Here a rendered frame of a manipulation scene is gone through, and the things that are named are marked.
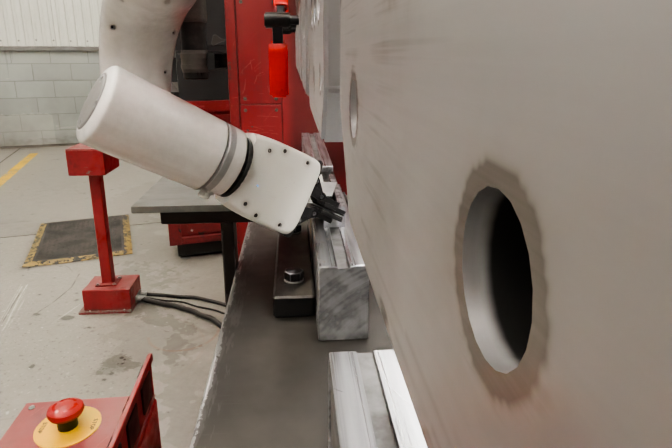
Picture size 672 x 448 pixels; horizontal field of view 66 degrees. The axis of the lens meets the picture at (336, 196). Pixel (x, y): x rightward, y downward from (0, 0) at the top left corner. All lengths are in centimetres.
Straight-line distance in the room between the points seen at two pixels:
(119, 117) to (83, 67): 737
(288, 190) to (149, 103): 19
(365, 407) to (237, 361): 26
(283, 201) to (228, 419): 25
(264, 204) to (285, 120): 106
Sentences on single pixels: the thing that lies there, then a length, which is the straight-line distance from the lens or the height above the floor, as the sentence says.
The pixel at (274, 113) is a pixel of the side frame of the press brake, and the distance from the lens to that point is 166.
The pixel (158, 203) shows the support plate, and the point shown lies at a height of 100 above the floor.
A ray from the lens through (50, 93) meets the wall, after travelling 797.
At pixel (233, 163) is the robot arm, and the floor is 109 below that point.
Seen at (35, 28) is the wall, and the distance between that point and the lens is 798.
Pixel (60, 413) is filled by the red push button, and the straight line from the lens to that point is 71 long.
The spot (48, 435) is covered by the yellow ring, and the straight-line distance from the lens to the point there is 74.
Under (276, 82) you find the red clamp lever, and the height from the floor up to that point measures 117.
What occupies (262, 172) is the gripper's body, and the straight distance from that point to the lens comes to 61.
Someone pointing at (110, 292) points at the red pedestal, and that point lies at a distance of 275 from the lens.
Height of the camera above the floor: 120
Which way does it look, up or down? 15 degrees down
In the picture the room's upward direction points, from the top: straight up
